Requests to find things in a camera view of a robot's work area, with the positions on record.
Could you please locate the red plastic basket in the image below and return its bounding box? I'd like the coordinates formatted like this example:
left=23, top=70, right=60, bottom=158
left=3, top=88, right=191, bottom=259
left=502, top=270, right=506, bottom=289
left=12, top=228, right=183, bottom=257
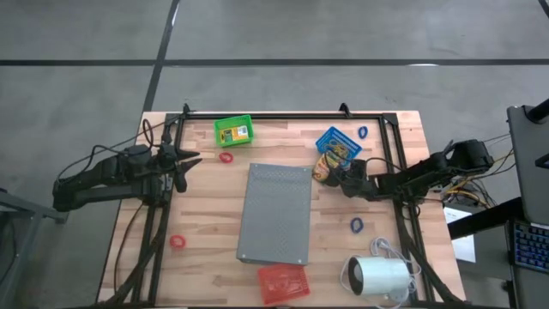
left=256, top=264, right=311, bottom=306

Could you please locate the blue plastic basket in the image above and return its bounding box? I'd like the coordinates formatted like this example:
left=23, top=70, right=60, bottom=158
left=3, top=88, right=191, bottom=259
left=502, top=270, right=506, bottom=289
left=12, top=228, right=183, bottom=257
left=316, top=125, right=364, bottom=167

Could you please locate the white cylindrical device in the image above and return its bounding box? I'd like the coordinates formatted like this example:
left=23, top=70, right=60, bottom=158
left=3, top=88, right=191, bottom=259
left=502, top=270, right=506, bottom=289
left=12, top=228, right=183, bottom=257
left=347, top=255, right=412, bottom=306

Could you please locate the multicolour cable bundle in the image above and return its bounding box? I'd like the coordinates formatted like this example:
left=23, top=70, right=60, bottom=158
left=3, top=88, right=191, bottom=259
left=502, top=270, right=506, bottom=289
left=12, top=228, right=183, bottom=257
left=432, top=132, right=516, bottom=211

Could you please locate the black keyboard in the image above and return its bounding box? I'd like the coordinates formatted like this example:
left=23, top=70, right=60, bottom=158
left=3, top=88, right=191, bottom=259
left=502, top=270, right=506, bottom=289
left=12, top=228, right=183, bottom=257
left=512, top=219, right=549, bottom=275

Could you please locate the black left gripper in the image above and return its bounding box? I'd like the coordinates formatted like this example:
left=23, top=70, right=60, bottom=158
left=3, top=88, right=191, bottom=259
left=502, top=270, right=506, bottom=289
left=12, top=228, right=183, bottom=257
left=156, top=143, right=203, bottom=194

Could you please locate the black aluminium table frame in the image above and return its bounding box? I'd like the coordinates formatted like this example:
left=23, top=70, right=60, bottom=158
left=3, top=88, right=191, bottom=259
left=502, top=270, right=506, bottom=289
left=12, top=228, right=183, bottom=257
left=109, top=110, right=462, bottom=309

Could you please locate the grey metal stand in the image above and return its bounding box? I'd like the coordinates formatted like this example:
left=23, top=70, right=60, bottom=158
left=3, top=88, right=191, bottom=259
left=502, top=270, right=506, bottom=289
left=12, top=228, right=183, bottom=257
left=0, top=187, right=69, bottom=309

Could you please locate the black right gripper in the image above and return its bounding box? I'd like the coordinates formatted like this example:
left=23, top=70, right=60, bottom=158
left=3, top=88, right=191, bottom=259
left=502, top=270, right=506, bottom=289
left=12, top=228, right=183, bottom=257
left=322, top=158, right=381, bottom=199

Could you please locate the white paper sheet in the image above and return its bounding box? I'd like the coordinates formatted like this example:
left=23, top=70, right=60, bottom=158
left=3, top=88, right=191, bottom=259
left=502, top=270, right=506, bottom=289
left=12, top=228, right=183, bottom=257
left=443, top=206, right=477, bottom=264

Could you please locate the white cable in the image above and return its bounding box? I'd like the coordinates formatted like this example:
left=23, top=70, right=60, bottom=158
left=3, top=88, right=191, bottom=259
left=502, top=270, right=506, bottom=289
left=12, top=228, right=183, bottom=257
left=340, top=237, right=424, bottom=309

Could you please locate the green plastic basket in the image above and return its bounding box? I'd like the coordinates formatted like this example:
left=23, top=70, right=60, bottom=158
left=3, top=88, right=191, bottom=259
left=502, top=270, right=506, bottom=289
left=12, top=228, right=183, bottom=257
left=213, top=114, right=255, bottom=148

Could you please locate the grey perforated metal riser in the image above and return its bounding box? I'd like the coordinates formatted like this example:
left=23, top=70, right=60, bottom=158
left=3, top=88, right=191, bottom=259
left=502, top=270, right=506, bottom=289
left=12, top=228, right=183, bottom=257
left=235, top=162, right=313, bottom=266

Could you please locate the yellow green crayon box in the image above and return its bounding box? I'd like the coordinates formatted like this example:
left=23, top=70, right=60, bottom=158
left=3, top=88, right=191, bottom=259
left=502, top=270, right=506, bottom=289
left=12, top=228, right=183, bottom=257
left=220, top=124, right=250, bottom=143
left=311, top=150, right=341, bottom=183

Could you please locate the black desk bar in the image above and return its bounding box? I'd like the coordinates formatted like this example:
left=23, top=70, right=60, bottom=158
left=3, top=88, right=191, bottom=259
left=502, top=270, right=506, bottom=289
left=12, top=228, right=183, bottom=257
left=448, top=196, right=523, bottom=240

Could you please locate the brown cable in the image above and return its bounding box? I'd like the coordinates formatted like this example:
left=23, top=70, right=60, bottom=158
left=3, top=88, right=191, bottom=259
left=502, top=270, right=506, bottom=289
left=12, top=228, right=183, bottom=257
left=112, top=201, right=145, bottom=295

